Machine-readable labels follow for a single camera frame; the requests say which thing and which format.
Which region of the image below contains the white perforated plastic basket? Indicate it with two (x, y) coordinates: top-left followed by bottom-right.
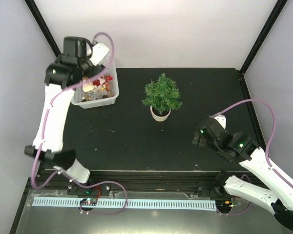
(71, 62), (119, 109)

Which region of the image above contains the small green christmas tree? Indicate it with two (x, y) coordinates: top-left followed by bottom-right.
(142, 73), (182, 117)

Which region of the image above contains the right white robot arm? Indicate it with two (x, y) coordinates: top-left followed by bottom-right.
(192, 116), (293, 231)

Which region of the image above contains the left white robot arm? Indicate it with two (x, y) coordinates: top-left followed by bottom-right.
(24, 37), (109, 195)

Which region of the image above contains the white tree pot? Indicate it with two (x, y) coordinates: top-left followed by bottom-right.
(150, 106), (171, 122)

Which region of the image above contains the cream heart ornament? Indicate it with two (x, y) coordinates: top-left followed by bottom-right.
(82, 82), (95, 92)

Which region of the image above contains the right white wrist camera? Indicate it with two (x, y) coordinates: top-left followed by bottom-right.
(211, 115), (227, 129)

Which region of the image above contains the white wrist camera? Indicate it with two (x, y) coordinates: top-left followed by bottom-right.
(211, 115), (227, 129)
(90, 43), (110, 66)

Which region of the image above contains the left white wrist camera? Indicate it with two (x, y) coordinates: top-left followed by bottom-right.
(90, 43), (110, 66)

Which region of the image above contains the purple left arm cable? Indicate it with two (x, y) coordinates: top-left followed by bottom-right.
(30, 32), (128, 215)

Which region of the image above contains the white slotted cable duct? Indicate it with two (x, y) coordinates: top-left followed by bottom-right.
(32, 197), (217, 211)

